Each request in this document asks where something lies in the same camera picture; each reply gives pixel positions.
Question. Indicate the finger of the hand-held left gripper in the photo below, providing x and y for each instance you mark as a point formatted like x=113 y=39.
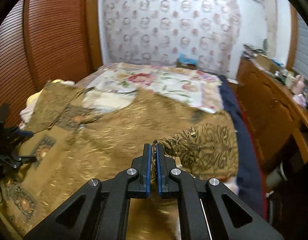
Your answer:
x=20 y=159
x=21 y=133

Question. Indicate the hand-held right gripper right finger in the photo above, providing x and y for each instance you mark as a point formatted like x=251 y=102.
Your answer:
x=158 y=167

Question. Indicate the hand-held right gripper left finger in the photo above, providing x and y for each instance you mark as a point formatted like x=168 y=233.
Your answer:
x=149 y=166

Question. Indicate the gold brown patterned cloth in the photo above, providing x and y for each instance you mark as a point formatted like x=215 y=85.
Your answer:
x=118 y=135

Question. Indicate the pink folded cloth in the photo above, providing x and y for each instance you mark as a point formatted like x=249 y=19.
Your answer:
x=26 y=113

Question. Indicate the yellow cloth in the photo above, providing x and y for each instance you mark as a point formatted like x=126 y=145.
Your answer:
x=33 y=98

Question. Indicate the floral quilt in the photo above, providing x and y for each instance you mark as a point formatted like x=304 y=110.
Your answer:
x=169 y=82

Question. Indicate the navy blanket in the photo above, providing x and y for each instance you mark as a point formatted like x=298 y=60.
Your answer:
x=244 y=155

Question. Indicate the wooden louvered wardrobe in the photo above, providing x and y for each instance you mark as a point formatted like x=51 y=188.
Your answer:
x=56 y=42

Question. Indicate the blue box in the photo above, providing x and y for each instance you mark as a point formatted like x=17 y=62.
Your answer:
x=187 y=60

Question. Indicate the wooden cabinet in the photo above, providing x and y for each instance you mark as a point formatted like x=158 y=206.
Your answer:
x=269 y=110

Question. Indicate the stack of folded fabrics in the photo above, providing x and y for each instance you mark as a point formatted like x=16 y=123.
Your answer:
x=250 y=50

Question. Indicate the cardboard box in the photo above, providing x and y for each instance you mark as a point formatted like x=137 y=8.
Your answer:
x=266 y=63

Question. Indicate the green round plate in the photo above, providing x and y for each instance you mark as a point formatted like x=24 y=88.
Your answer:
x=266 y=44

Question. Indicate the grey window blind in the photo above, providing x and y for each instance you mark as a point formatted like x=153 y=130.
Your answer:
x=305 y=55

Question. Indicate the narrow beige curtain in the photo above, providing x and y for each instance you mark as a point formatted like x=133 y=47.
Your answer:
x=269 y=17

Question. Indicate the circle print wall curtain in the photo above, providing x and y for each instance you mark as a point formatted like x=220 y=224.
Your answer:
x=169 y=30

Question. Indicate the wooden window frame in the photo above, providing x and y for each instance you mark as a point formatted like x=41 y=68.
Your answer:
x=292 y=42

